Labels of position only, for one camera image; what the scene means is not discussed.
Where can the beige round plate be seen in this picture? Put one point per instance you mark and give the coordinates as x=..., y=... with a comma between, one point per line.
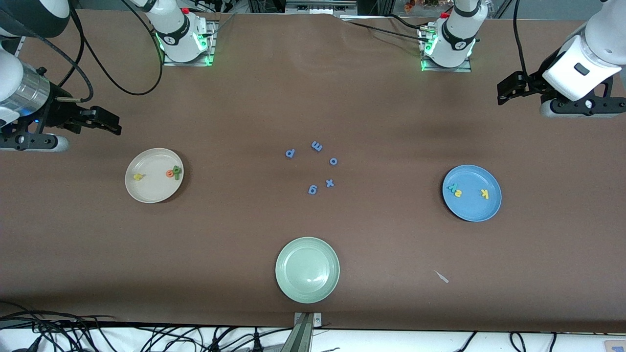
x=154, y=188

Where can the orange dried plant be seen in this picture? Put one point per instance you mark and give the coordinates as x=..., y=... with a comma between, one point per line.
x=420, y=4

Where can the blue foam letter m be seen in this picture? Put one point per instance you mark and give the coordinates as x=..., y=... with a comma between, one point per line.
x=316, y=145

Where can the small grey tape scrap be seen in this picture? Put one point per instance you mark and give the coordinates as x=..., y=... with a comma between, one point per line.
x=442, y=277

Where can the blue foam letter g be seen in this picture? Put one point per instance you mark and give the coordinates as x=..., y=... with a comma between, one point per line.
x=312, y=189

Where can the aluminium camera post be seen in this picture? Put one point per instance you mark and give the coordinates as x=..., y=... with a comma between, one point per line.
x=304, y=337

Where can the blue round plate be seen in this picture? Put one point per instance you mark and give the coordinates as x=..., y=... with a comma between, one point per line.
x=472, y=208

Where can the brown table mat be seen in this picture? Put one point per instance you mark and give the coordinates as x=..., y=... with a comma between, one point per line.
x=313, y=98

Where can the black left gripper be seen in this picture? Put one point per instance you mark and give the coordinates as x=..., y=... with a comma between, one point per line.
x=534, y=82

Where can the pale green round plate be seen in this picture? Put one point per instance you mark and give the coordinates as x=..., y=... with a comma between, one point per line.
x=307, y=270

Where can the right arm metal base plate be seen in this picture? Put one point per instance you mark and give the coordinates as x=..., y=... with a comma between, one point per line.
x=212, y=54

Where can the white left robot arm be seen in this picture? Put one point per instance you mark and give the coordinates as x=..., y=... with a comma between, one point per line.
x=457, y=39

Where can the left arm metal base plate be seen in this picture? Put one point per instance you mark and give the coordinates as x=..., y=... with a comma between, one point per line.
x=430, y=68

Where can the tan cardboard piece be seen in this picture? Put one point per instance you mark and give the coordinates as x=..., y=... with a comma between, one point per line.
x=616, y=347

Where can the silver aluminium frame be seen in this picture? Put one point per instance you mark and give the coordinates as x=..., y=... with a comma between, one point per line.
x=320, y=7

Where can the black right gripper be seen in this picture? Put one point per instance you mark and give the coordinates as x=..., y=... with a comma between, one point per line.
x=57, y=114

